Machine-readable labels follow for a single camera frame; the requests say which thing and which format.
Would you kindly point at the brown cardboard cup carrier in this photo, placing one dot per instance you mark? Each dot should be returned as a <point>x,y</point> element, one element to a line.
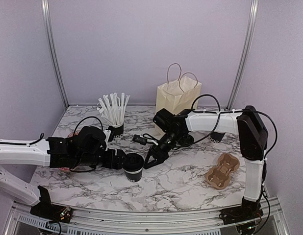
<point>219,176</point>

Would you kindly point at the black cup holding straws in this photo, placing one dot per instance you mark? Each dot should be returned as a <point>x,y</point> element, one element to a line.
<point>117,131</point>

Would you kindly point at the cream paper bag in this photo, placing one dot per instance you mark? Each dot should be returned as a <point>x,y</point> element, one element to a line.
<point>177,95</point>

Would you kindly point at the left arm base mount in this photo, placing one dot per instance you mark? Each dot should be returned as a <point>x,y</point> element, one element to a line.
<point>46,209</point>

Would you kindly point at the red patterned bowl dark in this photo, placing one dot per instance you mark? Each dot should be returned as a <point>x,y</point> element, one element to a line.
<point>73,134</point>

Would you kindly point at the black cup lid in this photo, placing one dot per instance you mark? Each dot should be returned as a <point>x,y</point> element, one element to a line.
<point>133,162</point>
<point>185,140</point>

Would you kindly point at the black paper coffee cup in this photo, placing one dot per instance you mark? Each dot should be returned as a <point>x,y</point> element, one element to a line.
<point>134,176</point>

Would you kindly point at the left aluminium frame post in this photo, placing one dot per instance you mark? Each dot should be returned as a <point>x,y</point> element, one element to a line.
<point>53,54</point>

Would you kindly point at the front aluminium rail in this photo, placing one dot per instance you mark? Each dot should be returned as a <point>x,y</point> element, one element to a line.
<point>214,221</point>

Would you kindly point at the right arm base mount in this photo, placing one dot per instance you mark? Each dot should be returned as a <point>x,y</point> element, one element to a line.
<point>246,211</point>

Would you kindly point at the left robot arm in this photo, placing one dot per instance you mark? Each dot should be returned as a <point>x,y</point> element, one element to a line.
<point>85,147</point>

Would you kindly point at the right aluminium frame post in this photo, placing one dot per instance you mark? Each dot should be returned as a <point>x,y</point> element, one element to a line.
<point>244,54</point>

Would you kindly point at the aluminium frame post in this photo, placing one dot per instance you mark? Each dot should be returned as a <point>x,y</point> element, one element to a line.
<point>244,54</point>
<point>53,54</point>

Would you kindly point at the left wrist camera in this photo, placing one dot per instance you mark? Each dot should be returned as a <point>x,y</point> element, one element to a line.
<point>108,138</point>

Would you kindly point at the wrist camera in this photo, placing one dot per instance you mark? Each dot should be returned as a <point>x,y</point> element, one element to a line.
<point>144,139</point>
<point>108,138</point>

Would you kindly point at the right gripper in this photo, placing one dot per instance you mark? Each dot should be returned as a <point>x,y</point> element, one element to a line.
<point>160,155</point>

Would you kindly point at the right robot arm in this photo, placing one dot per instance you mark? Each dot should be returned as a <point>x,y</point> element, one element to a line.
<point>246,123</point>

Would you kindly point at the white wrapped straws bundle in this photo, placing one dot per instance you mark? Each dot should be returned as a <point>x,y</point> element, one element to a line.
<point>112,108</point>

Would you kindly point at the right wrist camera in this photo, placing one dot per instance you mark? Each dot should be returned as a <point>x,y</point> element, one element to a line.
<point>144,139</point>

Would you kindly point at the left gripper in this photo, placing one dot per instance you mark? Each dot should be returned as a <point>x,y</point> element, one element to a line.
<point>117,164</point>

